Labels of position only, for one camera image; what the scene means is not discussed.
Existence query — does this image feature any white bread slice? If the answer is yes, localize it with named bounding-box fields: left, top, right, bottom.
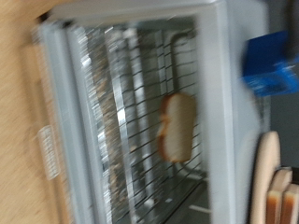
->
left=281, top=183, right=299, bottom=224
left=157, top=92, right=198, bottom=163
left=265, top=167, right=293, bottom=224

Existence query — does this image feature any metal spatula with blue block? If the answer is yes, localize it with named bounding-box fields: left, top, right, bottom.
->
left=242, top=0, right=299, bottom=97

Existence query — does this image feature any silver toaster oven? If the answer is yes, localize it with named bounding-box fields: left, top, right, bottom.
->
left=31, top=0, right=272, bottom=224

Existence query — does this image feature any round wooden plate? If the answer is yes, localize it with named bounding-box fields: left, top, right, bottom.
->
left=250, top=130, right=281, bottom=224

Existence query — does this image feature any wire oven rack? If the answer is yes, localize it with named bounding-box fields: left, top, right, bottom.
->
left=80, top=27, right=206, bottom=224

